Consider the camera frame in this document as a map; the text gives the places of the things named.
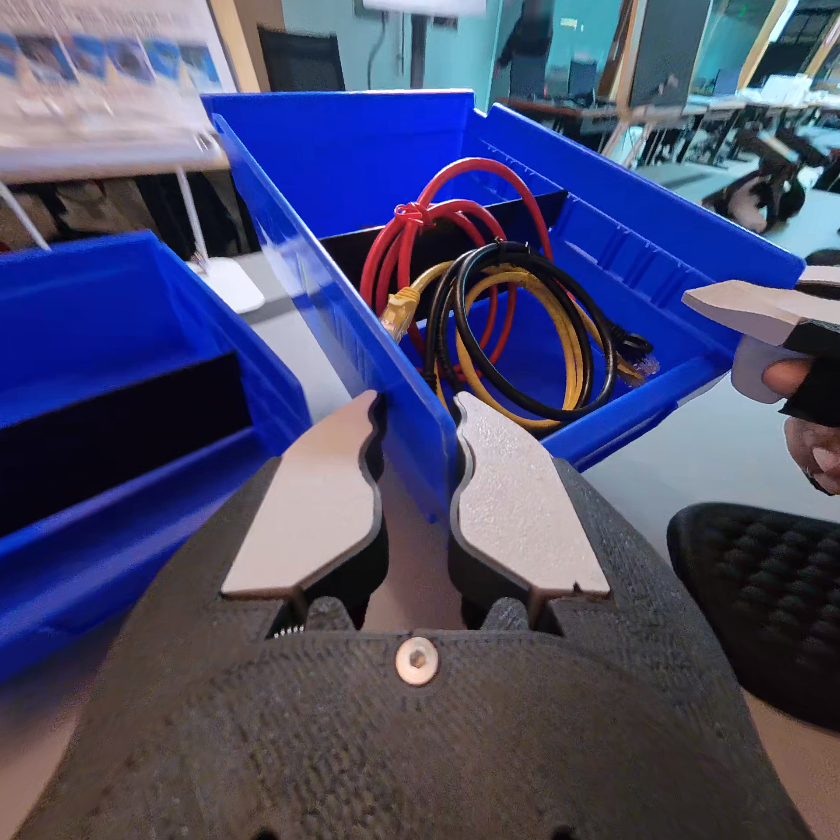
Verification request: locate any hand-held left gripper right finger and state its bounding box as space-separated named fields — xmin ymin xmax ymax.
xmin=448 ymin=391 xmax=613 ymax=601

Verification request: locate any red ethernet cable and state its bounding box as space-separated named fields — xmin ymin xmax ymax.
xmin=358 ymin=157 xmax=557 ymax=363

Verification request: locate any yellow ethernet cable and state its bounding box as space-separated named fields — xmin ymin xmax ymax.
xmin=378 ymin=260 xmax=662 ymax=432

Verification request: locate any blue plastic bin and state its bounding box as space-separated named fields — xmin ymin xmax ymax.
xmin=199 ymin=87 xmax=808 ymax=527
xmin=0 ymin=228 xmax=315 ymax=693

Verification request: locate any instruction sheet on stand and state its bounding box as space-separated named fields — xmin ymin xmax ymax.
xmin=0 ymin=0 xmax=268 ymax=316

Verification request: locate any person's right hand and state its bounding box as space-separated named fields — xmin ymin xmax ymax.
xmin=761 ymin=357 xmax=840 ymax=496

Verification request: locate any dark board on wooden easel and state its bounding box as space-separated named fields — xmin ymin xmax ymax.
xmin=617 ymin=0 xmax=714 ymax=110

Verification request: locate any black textured chair armrest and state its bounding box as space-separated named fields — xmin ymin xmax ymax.
xmin=667 ymin=503 xmax=840 ymax=731

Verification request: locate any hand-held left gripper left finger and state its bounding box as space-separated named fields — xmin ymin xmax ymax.
xmin=220 ymin=390 xmax=389 ymax=601

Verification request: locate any black ethernet cable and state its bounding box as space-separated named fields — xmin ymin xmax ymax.
xmin=422 ymin=241 xmax=656 ymax=423

